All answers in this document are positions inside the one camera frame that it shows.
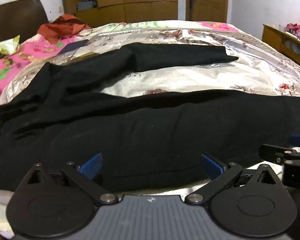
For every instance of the red cloth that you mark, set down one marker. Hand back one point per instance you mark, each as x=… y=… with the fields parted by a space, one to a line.
x=62 y=27

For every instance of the brown wooden door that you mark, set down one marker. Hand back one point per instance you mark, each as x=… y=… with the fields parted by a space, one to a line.
x=210 y=0

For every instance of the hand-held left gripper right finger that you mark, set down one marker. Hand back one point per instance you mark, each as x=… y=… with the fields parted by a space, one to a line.
x=213 y=167

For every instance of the grey storage box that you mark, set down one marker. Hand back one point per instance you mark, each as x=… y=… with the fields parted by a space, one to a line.
x=86 y=5

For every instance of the dark blue notebook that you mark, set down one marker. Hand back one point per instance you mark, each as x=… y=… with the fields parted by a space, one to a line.
x=73 y=47

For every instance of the wooden desk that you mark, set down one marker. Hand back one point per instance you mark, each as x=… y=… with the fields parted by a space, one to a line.
x=271 y=36

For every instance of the pink floral bedsheet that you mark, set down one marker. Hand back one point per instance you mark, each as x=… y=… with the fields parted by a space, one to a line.
x=32 y=51

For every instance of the black pants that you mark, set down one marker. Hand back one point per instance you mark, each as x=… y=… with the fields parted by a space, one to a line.
x=150 y=130

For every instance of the brown wooden wardrobe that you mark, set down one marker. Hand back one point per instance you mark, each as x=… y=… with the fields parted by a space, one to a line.
x=140 y=0

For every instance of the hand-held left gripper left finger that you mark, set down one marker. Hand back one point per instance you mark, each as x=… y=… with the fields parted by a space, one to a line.
x=91 y=167

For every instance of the pale grey cloth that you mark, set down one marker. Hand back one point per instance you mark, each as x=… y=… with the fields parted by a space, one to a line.
x=295 y=47

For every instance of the dark brown headboard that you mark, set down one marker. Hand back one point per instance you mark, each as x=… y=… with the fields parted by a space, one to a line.
x=15 y=20

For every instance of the floral satin quilt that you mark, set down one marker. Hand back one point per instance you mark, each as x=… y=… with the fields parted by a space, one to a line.
x=170 y=80

